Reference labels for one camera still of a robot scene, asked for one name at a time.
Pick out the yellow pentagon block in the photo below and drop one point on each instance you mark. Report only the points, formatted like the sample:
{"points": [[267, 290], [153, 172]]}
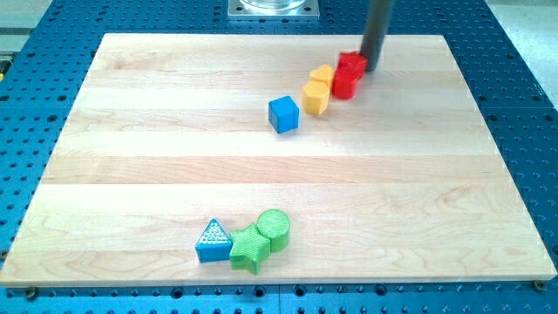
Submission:
{"points": [[315, 97]]}

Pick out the green star block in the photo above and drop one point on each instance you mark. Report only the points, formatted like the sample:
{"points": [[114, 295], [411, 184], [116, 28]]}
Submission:
{"points": [[249, 249]]}

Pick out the red star block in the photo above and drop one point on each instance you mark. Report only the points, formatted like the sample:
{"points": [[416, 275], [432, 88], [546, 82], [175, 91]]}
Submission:
{"points": [[353, 60]]}

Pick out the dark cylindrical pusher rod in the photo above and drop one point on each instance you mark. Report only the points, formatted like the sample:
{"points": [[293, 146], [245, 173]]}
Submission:
{"points": [[376, 27]]}

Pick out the right board clamp screw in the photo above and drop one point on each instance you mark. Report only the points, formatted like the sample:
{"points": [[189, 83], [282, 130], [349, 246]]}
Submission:
{"points": [[539, 285]]}

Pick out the board clamp screw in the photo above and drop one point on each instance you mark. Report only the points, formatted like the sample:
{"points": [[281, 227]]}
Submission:
{"points": [[30, 293], [539, 285]]}

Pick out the blue cube block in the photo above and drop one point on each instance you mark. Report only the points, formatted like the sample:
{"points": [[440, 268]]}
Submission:
{"points": [[283, 114]]}

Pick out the wooden board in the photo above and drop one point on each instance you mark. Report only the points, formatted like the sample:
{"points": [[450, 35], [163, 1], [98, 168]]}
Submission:
{"points": [[402, 183]]}

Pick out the left board clamp screw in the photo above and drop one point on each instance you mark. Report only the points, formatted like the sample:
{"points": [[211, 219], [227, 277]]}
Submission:
{"points": [[30, 293]]}

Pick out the green cylinder block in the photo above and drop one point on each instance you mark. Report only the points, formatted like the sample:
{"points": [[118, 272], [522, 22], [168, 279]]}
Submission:
{"points": [[274, 224]]}

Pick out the red hexagon block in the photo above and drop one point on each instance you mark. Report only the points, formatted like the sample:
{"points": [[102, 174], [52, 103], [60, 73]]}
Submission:
{"points": [[345, 83]]}

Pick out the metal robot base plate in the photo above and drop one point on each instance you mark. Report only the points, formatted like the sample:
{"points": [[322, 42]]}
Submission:
{"points": [[273, 9]]}

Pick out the yellow heart block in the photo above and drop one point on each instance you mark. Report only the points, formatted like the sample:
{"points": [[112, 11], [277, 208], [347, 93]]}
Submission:
{"points": [[323, 74]]}

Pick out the blue triangle block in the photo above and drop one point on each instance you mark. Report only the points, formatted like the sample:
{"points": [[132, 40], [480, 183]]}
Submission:
{"points": [[214, 244]]}

